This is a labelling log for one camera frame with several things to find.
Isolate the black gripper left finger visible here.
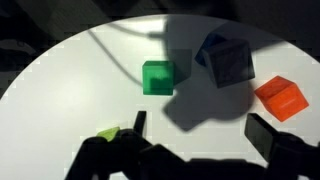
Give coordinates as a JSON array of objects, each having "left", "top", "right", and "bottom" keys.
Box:
[{"left": 64, "top": 110, "right": 192, "bottom": 180}]

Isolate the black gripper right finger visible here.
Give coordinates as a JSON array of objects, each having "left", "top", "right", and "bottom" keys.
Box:
[{"left": 243, "top": 112, "right": 320, "bottom": 180}]

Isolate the dark green toy block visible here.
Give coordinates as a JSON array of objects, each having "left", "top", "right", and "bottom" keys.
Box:
[{"left": 141, "top": 60, "right": 175, "bottom": 97}]

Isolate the yellow-green toy block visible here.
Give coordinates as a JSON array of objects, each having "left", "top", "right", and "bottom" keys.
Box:
[{"left": 96, "top": 126, "right": 122, "bottom": 143}]

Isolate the orange toy block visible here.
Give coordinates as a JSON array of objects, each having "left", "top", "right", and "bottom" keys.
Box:
[{"left": 253, "top": 75, "right": 310, "bottom": 123}]

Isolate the grey toy block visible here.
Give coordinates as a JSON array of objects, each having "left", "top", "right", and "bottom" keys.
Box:
[{"left": 201, "top": 38, "right": 256, "bottom": 89}]

